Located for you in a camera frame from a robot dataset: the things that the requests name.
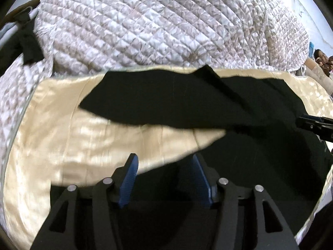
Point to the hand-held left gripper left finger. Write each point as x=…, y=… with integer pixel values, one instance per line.
x=128, y=179

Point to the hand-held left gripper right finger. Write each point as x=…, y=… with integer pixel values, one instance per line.
x=201, y=181

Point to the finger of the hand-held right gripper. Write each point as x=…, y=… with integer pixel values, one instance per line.
x=316, y=127

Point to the black pants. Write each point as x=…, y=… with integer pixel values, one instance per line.
x=182, y=104

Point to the cream satin bed sheet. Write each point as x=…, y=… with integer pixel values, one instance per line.
x=78, y=140

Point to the person in background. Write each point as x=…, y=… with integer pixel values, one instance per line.
x=324, y=60

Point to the white brown quilted blanket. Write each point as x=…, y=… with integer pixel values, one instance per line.
x=143, y=26

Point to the black garment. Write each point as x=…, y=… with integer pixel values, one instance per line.
x=27, y=39

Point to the wooden bed frame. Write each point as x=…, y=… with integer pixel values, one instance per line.
x=19, y=13

